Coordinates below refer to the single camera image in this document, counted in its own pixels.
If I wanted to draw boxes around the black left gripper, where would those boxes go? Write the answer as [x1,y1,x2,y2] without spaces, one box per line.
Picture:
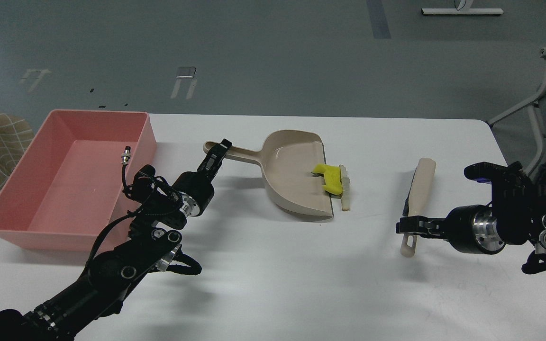
[173,139,232,216]

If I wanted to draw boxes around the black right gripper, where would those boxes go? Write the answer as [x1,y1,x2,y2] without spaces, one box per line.
[396,205,506,255]

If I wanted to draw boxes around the beige hand brush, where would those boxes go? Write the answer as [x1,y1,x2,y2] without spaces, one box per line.
[400,157,437,258]

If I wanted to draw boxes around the beige plastic dustpan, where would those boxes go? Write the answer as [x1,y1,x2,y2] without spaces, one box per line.
[225,130,334,219]

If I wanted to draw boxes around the toast bread slice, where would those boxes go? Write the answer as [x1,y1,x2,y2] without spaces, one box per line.
[339,164,351,212]

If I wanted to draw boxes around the yellow sponge piece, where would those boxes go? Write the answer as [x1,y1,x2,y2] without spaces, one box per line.
[310,163,343,196]

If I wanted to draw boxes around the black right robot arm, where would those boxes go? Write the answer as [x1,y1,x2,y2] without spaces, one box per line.
[396,162,546,274]

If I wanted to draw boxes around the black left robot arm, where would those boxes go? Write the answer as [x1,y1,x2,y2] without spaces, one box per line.
[0,139,232,341]

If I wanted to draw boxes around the pink plastic bin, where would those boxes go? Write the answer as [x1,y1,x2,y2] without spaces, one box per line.
[0,109,157,251]

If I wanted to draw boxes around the white office chair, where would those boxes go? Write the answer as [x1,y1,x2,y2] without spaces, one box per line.
[485,47,546,175]

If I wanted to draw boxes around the white stand base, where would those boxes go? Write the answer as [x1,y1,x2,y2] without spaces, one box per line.
[421,7,504,17]

